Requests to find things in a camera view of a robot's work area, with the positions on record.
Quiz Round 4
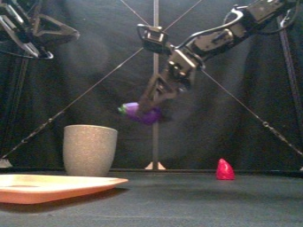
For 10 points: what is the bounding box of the purple toy eggplant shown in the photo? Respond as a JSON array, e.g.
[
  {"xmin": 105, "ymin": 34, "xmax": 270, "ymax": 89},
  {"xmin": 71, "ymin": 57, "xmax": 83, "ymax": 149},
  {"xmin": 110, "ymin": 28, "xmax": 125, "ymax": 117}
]
[{"xmin": 118, "ymin": 101, "xmax": 163, "ymax": 126}]

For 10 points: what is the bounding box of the grey speckled cup bowl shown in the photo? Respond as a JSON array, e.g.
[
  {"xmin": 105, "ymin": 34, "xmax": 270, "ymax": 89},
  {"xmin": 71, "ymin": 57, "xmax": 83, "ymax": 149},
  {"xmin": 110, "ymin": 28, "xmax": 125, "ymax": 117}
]
[{"xmin": 62, "ymin": 124, "xmax": 121, "ymax": 177}]

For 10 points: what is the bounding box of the red toy strawberry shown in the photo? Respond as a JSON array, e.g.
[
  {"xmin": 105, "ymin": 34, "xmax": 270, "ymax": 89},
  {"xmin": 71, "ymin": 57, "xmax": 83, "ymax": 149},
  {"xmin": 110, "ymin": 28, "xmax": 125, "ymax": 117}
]
[{"xmin": 215, "ymin": 158, "xmax": 237, "ymax": 181}]

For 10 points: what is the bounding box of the orange square plate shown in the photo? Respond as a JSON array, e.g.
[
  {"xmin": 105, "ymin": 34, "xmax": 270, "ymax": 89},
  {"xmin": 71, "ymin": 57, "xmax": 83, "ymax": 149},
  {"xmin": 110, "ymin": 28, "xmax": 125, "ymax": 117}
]
[{"xmin": 0, "ymin": 173, "xmax": 131, "ymax": 205}]

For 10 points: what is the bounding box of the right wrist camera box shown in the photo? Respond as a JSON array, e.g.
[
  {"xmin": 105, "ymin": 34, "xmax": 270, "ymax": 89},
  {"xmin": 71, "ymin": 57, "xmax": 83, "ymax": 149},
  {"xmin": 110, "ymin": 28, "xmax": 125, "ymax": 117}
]
[{"xmin": 137, "ymin": 23, "xmax": 175, "ymax": 56}]

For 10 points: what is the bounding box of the grey vertical frame post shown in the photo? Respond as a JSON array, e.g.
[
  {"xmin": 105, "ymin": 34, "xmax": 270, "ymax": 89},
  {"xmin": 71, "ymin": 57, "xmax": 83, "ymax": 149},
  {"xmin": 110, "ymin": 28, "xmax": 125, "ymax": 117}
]
[{"xmin": 143, "ymin": 0, "xmax": 167, "ymax": 171}]

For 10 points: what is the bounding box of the diagonal brace wire with turnbuckle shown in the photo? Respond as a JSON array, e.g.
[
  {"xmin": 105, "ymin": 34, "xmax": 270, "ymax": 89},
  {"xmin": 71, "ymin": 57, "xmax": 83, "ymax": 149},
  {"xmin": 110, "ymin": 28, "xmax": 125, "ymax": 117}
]
[
  {"xmin": 0, "ymin": 0, "xmax": 205, "ymax": 160},
  {"xmin": 119, "ymin": 0, "xmax": 303, "ymax": 157}
]

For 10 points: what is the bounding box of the dark side frame post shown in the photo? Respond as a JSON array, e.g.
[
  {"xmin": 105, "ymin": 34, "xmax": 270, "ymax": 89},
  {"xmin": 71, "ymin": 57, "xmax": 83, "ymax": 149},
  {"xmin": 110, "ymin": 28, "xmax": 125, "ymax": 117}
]
[{"xmin": 277, "ymin": 12, "xmax": 303, "ymax": 125}]

